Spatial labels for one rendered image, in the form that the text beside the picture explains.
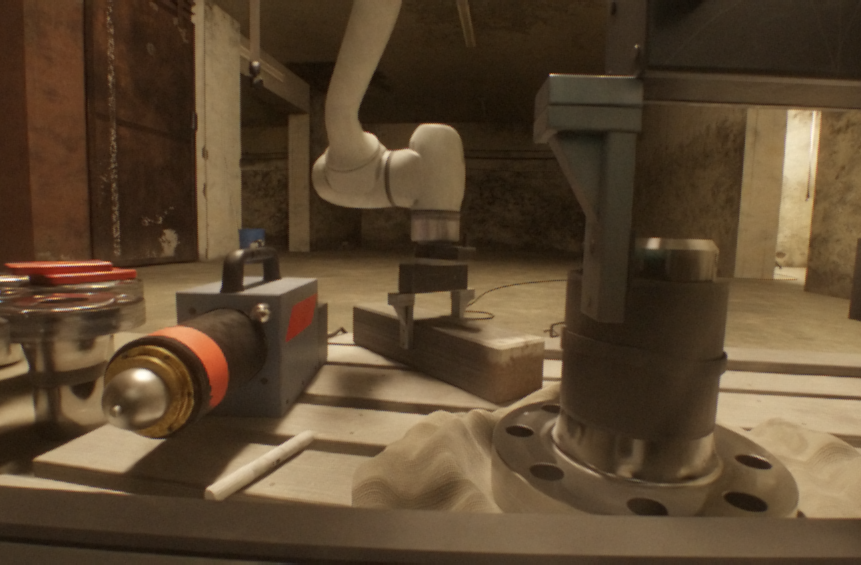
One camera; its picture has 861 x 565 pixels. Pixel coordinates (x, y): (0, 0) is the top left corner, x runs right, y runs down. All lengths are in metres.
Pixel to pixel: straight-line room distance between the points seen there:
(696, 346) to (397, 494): 0.28
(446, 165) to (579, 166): 0.61
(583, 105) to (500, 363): 0.51
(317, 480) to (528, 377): 0.37
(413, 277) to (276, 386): 0.30
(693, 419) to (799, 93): 0.26
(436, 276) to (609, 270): 0.64
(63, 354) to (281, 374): 0.47
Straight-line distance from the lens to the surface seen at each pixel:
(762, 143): 5.94
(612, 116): 0.21
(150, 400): 0.46
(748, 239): 5.82
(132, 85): 5.34
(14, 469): 0.99
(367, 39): 0.70
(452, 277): 0.85
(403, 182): 0.82
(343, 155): 0.83
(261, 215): 12.52
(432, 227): 0.81
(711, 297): 0.41
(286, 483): 0.51
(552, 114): 0.20
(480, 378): 0.71
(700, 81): 0.23
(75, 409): 1.03
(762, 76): 0.23
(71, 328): 0.92
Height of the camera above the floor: 0.39
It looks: 6 degrees down
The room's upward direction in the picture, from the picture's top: 1 degrees clockwise
